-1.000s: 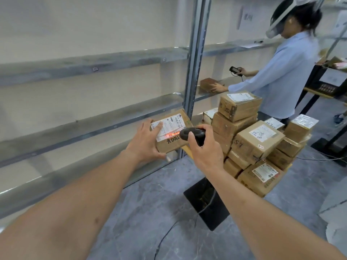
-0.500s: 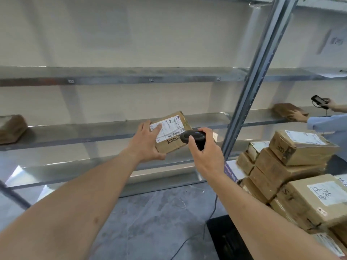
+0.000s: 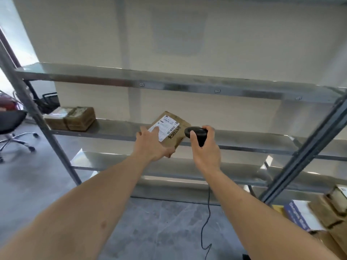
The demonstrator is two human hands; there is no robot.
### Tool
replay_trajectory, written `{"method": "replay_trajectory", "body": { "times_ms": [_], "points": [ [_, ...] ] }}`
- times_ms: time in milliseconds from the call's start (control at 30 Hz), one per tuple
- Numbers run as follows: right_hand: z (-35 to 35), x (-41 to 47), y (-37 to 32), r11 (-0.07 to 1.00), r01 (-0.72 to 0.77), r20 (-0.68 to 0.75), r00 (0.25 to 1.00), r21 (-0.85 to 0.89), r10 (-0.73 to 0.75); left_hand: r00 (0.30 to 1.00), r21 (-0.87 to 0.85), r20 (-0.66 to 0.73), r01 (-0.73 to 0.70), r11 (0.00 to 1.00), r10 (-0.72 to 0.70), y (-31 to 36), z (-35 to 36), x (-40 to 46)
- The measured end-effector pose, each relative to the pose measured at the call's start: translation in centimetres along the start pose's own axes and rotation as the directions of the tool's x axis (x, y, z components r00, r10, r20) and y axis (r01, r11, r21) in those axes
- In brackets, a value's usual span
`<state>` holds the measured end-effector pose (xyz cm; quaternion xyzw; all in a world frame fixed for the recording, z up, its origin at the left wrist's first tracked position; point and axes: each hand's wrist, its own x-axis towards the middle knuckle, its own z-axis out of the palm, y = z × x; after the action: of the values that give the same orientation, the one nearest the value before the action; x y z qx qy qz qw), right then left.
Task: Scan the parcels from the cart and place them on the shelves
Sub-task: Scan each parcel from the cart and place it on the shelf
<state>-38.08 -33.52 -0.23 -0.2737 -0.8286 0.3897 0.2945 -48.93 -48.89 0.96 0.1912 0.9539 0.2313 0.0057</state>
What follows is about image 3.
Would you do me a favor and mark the person's left hand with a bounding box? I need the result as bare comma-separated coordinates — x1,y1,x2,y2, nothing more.
132,126,176,162

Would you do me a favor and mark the person's right hand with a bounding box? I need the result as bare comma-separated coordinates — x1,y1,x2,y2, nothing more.
189,125,222,174

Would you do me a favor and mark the black barcode scanner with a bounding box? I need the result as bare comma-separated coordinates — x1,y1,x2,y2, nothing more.
184,126,209,148

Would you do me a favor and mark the brown cardboard parcel white label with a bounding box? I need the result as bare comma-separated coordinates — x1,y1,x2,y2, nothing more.
147,111,192,158

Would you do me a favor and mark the person's left forearm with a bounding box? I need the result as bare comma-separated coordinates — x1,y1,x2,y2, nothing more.
0,154,153,260

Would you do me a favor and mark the person's right forearm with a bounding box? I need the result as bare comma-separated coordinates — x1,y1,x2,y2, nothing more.
202,168,340,260

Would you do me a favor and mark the grey metal shelving rack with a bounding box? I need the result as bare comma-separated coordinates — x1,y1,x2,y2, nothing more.
0,28,347,206

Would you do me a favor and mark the brown taped cardboard parcel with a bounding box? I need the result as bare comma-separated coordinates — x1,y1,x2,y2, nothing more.
65,106,96,132
43,106,75,131

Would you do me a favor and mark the blue and white box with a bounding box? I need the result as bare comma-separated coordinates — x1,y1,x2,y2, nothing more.
283,199,326,233

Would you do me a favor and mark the black office chair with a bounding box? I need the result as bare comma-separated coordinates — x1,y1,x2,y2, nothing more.
0,107,39,163

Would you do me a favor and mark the dark red object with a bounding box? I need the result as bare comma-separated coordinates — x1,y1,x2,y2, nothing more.
0,93,17,112

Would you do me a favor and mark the brown parcel with label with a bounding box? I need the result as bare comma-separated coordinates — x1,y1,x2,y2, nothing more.
309,185,347,229

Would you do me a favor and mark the brown cardboard box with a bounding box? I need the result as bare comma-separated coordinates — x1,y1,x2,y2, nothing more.
309,225,347,260

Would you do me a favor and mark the black scanner cable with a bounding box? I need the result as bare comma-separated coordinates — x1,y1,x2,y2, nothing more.
201,185,212,260

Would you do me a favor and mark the black wire basket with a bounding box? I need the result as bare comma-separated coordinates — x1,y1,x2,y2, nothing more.
37,92,61,114

